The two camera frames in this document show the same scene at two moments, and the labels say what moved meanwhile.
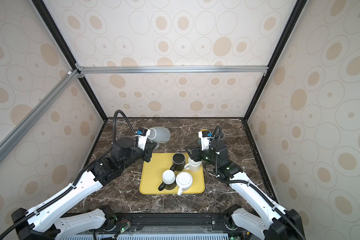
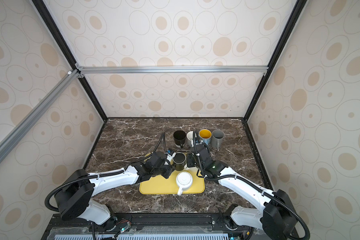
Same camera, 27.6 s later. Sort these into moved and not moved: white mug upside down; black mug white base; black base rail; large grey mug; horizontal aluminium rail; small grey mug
Moved: black mug white base; small grey mug
Not moved: white mug upside down; horizontal aluminium rail; black base rail; large grey mug
